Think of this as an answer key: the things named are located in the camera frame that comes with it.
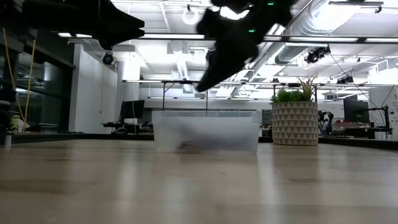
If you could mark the black overhead frame beam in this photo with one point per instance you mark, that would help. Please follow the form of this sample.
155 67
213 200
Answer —
360 40

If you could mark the translucent plastic bin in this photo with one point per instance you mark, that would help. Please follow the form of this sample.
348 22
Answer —
217 130

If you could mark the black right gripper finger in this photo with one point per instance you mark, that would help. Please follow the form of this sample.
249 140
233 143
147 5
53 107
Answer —
241 68
222 67

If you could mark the pale crumpled bag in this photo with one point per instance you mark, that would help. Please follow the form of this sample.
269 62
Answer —
17 124

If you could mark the spiky grass plant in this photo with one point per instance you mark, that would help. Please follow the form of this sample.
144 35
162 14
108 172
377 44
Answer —
308 88

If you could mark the black table edge frame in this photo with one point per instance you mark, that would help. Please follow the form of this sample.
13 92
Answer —
357 143

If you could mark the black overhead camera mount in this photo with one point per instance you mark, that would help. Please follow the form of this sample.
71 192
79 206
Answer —
317 54

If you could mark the black folding table frame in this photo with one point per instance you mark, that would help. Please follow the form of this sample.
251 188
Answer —
163 93

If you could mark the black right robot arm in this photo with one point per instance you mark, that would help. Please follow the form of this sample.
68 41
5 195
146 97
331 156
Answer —
275 15

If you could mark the triangle-patterned plant pot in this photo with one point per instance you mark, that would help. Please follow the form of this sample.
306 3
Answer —
295 124

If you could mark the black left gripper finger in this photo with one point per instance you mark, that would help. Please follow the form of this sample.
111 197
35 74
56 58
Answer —
118 20
115 36

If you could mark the black computer monitor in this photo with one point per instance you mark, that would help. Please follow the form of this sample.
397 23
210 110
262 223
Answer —
356 110
132 109

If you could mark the small white cylinder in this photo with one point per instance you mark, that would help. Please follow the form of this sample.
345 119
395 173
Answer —
7 140

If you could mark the green leafy plant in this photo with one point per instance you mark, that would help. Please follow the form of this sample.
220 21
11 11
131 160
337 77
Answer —
287 96

